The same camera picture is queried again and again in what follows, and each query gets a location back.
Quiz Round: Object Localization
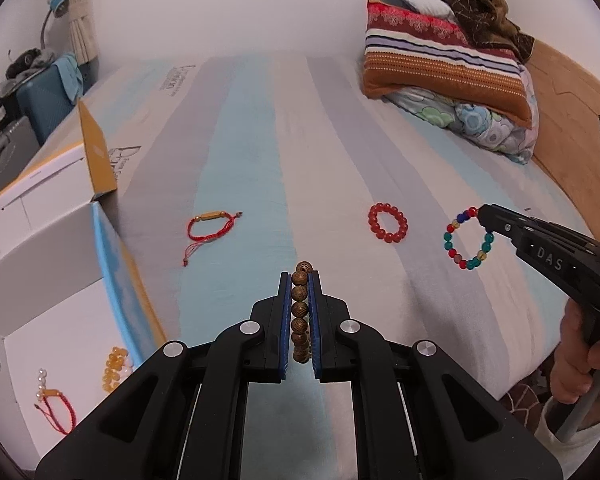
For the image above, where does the red cord bracelet gold plate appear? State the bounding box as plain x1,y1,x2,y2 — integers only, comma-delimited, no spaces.
34,387,76,435

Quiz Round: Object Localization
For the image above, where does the dark cloth pile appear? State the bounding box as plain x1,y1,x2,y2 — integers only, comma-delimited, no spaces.
5,49,56,81

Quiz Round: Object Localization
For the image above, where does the teal suitcase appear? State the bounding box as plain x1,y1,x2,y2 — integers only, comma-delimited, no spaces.
15,55,86,146

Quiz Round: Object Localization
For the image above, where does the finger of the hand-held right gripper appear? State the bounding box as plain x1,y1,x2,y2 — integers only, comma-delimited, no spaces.
477,203,531,252

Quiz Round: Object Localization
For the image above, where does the grey case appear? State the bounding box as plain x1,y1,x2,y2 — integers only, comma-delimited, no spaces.
0,120,41,201

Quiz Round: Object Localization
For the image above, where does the striped bed sheet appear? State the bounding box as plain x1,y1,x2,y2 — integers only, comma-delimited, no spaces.
80,52,600,401

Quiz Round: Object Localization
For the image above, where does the blue desk lamp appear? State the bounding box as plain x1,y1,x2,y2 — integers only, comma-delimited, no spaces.
40,0,68,53

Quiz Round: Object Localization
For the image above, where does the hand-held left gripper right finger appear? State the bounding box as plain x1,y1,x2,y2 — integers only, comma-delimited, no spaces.
310,270,566,480

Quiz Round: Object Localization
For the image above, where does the grey cable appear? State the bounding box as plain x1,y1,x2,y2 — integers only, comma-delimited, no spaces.
560,370,600,443

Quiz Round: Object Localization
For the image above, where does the grey pillow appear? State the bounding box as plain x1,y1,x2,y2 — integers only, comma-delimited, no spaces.
380,0,456,18

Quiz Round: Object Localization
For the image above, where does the multicoloured bead bracelet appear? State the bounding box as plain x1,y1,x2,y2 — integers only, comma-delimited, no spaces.
442,205,498,271

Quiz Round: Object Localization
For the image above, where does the person's right forearm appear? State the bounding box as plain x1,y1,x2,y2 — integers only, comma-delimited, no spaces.
537,400,600,461

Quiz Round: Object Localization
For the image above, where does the person's right hand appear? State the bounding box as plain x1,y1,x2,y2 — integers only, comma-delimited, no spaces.
550,302,600,403

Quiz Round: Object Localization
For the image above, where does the red bead bracelet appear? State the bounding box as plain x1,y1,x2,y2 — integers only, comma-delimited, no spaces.
367,202,409,244

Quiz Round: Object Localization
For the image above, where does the yellow bead bracelet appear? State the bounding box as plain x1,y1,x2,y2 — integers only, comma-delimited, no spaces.
101,346,131,393

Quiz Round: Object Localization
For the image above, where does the brown patterned blanket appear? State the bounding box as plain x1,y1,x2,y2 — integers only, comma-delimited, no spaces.
422,0,536,63

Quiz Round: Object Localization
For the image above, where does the dark patterned rug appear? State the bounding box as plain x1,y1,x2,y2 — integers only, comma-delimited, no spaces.
500,365,561,426

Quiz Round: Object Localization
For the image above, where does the red cord bracelet gold tube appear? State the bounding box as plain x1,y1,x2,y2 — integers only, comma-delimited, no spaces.
182,210,243,267

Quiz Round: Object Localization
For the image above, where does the brown wooden bead bracelet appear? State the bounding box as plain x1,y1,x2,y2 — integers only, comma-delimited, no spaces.
290,260,313,365

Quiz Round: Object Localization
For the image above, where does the floral pillow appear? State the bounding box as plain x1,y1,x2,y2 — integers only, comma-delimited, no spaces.
387,67,538,166

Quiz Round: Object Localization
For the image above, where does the striped red brown pillow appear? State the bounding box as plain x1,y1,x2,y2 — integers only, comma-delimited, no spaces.
362,0,533,128

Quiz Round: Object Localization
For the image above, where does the light blue cloth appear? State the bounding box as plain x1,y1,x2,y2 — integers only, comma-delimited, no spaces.
55,54,83,103

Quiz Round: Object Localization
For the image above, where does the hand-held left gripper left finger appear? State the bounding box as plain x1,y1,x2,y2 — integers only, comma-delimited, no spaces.
34,271,291,480

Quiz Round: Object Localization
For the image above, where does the white cardboard box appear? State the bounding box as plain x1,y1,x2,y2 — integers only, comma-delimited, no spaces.
0,100,170,471

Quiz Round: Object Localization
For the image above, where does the beige curtain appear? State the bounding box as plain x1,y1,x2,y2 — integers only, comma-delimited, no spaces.
62,0,98,63

